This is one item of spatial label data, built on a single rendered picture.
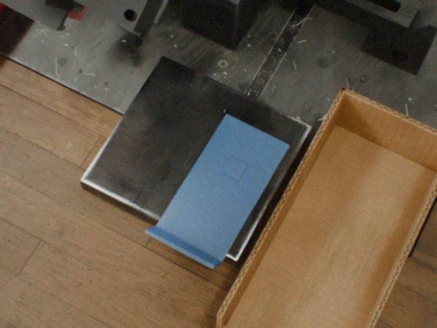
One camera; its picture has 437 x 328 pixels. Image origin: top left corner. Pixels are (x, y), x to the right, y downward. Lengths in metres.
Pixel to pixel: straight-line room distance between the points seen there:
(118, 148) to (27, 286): 0.16
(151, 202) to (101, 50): 0.19
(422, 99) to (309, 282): 0.23
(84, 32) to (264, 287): 0.34
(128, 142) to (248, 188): 0.13
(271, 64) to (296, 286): 0.24
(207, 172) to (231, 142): 0.04
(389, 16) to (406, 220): 0.20
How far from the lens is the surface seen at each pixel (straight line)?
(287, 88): 0.91
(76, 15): 0.72
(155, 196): 0.83
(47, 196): 0.86
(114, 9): 0.63
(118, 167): 0.84
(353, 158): 0.87
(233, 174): 0.83
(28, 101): 0.91
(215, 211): 0.82
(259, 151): 0.84
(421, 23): 0.88
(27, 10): 0.71
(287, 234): 0.83
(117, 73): 0.91
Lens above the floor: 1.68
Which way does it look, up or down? 65 degrees down
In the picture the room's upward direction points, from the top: 2 degrees clockwise
